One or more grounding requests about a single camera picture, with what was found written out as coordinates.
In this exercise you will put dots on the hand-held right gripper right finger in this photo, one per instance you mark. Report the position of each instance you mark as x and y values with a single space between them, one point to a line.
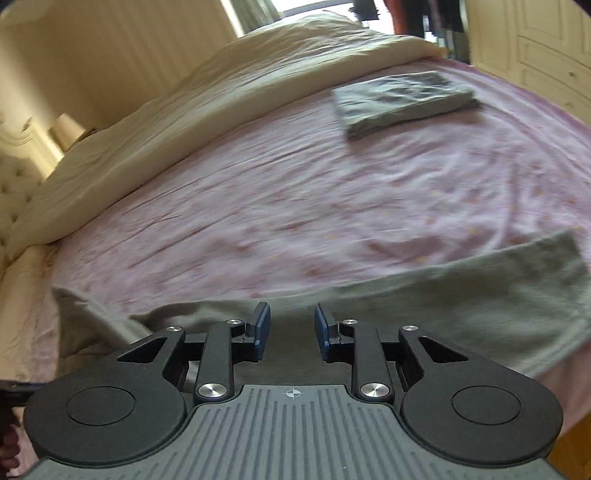
322 328

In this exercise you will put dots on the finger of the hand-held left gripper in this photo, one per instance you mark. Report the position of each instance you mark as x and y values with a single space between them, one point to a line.
16 387

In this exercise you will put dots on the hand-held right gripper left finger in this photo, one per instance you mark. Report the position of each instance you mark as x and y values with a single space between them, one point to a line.
263 324

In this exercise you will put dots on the grey fleece pants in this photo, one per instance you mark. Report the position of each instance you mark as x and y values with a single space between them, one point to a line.
461 300

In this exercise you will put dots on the folded grey pants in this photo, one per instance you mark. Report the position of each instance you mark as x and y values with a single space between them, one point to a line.
401 104

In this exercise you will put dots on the pink patterned bed sheet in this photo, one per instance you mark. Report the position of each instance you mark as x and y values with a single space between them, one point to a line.
286 198

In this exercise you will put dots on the cream tufted headboard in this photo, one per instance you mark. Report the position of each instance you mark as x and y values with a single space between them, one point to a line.
16 189

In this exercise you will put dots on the cream duvet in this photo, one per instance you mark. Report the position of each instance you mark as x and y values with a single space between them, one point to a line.
194 115

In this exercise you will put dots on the cream lampshade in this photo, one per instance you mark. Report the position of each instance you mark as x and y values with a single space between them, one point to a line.
69 131

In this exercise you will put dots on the pale green curtain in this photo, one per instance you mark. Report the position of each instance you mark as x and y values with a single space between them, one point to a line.
251 14

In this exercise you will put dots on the dark cloth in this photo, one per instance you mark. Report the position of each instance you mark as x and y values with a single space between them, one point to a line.
415 21

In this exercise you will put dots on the cream panelled door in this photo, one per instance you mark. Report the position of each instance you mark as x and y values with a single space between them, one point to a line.
535 41

